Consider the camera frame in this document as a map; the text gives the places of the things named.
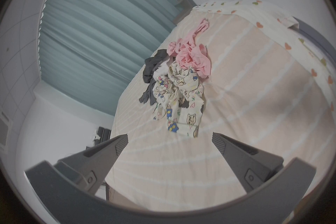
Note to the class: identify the black garment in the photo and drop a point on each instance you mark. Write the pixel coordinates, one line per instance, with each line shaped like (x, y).
(152, 65)

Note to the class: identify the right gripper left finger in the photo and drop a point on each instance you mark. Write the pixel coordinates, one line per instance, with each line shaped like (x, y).
(105, 157)

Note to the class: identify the black low cabinet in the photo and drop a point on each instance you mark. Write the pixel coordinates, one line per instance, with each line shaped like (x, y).
(105, 135)

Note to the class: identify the grey bedside table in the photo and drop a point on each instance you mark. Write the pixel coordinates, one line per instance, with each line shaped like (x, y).
(183, 7)

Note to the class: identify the white printed pyjama top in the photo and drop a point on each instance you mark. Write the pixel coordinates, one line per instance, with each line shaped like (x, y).
(181, 81)

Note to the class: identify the bed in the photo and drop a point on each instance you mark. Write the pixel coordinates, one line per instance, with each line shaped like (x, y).
(236, 86)

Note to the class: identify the pink garment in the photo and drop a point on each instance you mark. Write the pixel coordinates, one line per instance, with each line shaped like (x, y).
(194, 60)

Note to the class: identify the white heart printed pillow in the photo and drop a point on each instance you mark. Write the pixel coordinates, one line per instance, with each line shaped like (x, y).
(262, 11)

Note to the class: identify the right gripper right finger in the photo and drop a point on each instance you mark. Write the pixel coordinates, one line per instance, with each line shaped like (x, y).
(236, 157)

